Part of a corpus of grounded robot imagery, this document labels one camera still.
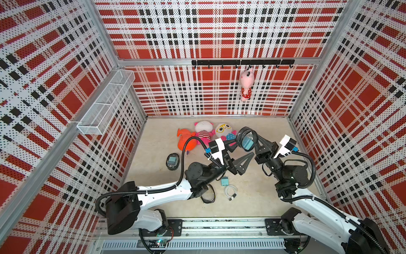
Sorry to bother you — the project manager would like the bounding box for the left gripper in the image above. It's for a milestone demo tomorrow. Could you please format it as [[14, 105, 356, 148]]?
[[203, 137, 253, 185]]

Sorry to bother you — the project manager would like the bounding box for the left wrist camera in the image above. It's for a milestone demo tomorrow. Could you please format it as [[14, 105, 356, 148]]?
[[205, 138, 226, 165]]

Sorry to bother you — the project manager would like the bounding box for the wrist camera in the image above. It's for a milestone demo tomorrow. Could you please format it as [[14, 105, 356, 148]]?
[[274, 135, 299, 158], [205, 138, 226, 165]]

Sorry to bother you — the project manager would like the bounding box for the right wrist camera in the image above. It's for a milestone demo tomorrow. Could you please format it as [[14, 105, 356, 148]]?
[[274, 135, 299, 158]]

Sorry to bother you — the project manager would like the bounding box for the black hook rail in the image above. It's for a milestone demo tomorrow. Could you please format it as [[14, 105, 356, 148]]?
[[191, 59, 295, 67]]

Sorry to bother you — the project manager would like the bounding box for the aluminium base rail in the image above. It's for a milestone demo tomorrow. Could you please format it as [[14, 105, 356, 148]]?
[[88, 216, 362, 254]]

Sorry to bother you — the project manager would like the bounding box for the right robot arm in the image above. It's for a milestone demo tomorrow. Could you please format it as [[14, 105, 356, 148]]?
[[250, 133, 390, 254]]

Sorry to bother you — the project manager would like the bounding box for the pink hanging plush toy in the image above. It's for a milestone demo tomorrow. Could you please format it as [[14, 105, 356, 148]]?
[[239, 67, 255, 102]]

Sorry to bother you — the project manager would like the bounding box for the orange plush toy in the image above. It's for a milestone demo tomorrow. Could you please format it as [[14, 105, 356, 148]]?
[[177, 129, 197, 153]]

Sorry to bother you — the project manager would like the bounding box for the pink striped plush doll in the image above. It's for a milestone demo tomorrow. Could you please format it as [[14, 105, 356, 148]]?
[[195, 121, 215, 146]]

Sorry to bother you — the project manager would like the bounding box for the white cable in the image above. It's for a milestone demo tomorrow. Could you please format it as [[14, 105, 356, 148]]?
[[224, 185, 239, 201]]

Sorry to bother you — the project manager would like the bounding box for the black cable top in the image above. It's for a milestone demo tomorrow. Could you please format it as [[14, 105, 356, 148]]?
[[165, 153, 180, 171]]

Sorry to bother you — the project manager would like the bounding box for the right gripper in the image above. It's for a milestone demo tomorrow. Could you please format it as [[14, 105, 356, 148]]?
[[254, 135, 285, 183]]

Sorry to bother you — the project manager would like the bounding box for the white wire mesh basket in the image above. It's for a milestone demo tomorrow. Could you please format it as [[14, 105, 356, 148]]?
[[77, 69, 135, 135]]

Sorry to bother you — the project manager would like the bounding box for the teal charger top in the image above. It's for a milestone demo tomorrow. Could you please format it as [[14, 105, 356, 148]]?
[[168, 156, 178, 167]]

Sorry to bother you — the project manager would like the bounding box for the teal charger bottom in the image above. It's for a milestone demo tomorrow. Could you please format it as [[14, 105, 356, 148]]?
[[221, 177, 229, 186]]

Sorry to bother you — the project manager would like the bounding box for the teal charger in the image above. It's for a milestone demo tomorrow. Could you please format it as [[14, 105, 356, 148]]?
[[242, 137, 256, 151], [221, 177, 229, 186], [168, 156, 178, 167]]

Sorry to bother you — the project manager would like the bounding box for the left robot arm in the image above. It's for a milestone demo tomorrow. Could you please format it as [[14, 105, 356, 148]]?
[[95, 131, 258, 235]]

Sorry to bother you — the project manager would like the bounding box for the black cable bottom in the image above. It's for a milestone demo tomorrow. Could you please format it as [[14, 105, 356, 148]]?
[[200, 184, 216, 204]]

